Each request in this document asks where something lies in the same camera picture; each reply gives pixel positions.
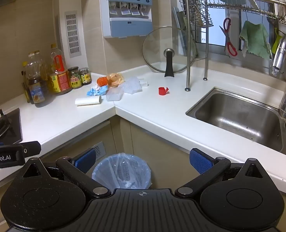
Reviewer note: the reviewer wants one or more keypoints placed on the metal utensil basket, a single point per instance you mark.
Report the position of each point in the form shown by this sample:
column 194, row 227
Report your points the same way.
column 202, row 17

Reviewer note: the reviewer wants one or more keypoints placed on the clear plastic box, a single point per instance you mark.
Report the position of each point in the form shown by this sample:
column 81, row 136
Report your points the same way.
column 114, row 94

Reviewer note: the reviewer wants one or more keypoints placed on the white medicine box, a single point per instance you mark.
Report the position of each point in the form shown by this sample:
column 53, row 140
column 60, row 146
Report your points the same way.
column 144, row 83

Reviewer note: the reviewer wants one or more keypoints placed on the beige base cabinet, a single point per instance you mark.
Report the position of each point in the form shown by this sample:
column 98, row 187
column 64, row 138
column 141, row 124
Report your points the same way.
column 138, row 135

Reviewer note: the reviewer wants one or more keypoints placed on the stainless steel sink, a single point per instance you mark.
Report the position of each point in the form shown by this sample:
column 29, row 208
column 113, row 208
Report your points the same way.
column 237, row 116

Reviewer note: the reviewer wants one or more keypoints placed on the dark liquid bottle blue label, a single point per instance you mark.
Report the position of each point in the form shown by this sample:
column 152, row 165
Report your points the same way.
column 36, row 89

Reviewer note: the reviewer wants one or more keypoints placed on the cabinet vent grille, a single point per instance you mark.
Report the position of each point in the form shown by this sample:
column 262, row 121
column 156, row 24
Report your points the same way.
column 99, row 151

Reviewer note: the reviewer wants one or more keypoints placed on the glass pot lid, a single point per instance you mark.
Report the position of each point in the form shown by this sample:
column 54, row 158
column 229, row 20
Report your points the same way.
column 169, row 62

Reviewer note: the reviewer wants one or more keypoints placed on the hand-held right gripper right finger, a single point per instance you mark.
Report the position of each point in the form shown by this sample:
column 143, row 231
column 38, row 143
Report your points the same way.
column 201, row 160

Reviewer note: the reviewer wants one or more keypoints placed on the red bottle cap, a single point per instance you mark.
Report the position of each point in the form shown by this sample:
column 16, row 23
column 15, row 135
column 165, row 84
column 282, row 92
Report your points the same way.
column 161, row 91

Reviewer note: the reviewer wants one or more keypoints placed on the orange mesh net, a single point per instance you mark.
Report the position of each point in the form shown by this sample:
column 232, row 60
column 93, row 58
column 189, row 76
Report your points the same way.
column 102, row 81

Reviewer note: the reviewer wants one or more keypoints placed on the white paper roll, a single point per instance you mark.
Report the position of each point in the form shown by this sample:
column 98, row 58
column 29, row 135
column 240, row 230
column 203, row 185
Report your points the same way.
column 87, row 100

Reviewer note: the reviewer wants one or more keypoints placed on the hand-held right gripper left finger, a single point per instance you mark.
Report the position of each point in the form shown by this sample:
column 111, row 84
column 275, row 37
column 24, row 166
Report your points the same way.
column 86, row 160

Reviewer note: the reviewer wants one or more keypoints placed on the red scissors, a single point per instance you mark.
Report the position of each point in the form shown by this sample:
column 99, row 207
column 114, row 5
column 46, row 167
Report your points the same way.
column 231, row 48

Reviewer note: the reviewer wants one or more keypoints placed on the blue white wall dispenser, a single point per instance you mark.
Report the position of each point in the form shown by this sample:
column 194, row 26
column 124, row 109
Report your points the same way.
column 128, row 26

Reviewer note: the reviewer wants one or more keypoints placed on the trash bin with blue liner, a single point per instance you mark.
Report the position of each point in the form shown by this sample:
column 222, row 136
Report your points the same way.
column 121, row 171

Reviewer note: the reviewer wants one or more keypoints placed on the small green-lidded jar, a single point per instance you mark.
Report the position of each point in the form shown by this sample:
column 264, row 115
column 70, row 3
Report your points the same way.
column 86, row 78

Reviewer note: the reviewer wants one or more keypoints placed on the window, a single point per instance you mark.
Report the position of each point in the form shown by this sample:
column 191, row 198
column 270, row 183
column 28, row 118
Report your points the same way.
column 215, row 36

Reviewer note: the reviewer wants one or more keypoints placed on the metal dish rack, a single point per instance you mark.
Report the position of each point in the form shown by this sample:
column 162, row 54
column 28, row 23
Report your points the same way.
column 189, row 53

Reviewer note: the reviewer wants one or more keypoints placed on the yellow oil bottle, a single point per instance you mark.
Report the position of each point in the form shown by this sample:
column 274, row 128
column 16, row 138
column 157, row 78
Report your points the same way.
column 42, row 70

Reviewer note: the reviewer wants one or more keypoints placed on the cutting board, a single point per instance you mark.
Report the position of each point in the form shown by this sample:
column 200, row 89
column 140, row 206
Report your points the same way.
column 181, row 24

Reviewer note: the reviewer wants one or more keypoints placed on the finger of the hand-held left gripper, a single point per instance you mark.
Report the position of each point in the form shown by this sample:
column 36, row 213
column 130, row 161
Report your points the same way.
column 32, row 148

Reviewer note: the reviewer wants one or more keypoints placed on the black gas stove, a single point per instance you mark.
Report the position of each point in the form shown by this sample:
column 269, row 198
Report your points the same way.
column 2, row 128

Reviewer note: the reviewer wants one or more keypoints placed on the green hanging utensil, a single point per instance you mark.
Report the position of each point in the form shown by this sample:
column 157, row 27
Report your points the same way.
column 276, row 43

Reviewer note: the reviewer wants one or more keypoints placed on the tan plastic bag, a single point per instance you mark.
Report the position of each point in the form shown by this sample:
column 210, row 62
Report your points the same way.
column 115, row 78

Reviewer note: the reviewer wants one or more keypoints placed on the blue disposable glove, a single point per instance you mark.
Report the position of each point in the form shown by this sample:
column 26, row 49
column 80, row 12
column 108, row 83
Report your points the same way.
column 94, row 93

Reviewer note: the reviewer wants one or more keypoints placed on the chrome faucet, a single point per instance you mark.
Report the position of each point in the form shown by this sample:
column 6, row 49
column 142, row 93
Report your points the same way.
column 279, row 53

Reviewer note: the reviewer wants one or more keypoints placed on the bubble wrap bag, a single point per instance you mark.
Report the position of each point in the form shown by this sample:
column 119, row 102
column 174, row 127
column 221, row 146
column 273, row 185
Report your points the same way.
column 132, row 85

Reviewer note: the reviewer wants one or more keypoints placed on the grey wall vent grille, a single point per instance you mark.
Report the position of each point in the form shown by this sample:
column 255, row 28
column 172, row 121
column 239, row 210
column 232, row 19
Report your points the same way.
column 72, row 33

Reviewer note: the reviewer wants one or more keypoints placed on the green cloth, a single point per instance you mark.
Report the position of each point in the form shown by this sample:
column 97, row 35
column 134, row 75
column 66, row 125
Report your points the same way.
column 254, row 40

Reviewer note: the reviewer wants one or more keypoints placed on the large green-lidded jar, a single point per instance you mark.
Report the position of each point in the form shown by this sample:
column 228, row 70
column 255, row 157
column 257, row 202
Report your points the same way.
column 75, row 79

